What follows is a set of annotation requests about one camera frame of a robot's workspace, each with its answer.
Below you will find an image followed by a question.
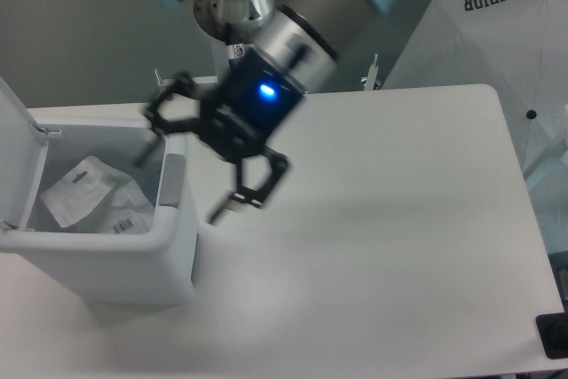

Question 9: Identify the white plastic packaging bag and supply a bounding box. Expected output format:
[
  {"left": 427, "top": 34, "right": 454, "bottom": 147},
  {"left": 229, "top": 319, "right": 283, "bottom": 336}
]
[{"left": 39, "top": 156, "right": 154, "bottom": 234}]

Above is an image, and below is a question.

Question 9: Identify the black device at table edge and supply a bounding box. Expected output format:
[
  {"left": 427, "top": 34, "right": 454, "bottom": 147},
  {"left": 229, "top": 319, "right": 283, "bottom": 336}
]
[{"left": 535, "top": 312, "right": 567, "bottom": 359}]

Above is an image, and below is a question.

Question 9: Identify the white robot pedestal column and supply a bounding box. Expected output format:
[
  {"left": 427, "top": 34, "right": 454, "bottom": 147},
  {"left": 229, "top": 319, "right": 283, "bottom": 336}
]
[{"left": 193, "top": 0, "right": 285, "bottom": 87}]

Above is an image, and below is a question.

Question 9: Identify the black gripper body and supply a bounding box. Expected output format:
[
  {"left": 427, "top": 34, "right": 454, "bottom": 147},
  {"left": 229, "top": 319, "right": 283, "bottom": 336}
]
[{"left": 196, "top": 50, "right": 304, "bottom": 163}]

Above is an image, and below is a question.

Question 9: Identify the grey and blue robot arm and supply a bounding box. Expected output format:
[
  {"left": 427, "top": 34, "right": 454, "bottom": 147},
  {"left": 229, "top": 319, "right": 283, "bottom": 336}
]
[{"left": 144, "top": 0, "right": 395, "bottom": 224}]

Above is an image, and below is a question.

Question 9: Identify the white trash can lid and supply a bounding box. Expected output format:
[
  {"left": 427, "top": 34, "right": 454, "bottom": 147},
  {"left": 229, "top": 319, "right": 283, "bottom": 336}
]
[{"left": 1, "top": 81, "right": 48, "bottom": 230}]

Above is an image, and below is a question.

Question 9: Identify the white Superior umbrella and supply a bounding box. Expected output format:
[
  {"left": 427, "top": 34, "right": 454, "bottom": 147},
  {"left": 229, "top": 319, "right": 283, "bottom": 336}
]
[{"left": 384, "top": 0, "right": 567, "bottom": 169}]

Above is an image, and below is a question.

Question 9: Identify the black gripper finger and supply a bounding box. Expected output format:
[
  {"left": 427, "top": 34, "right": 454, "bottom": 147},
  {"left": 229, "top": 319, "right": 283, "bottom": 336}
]
[
  {"left": 132, "top": 70, "right": 205, "bottom": 168},
  {"left": 206, "top": 147, "right": 292, "bottom": 225}
]

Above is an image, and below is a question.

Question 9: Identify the white trash can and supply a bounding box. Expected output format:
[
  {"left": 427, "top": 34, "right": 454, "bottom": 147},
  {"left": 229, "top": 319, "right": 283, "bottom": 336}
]
[{"left": 1, "top": 116, "right": 199, "bottom": 304}]

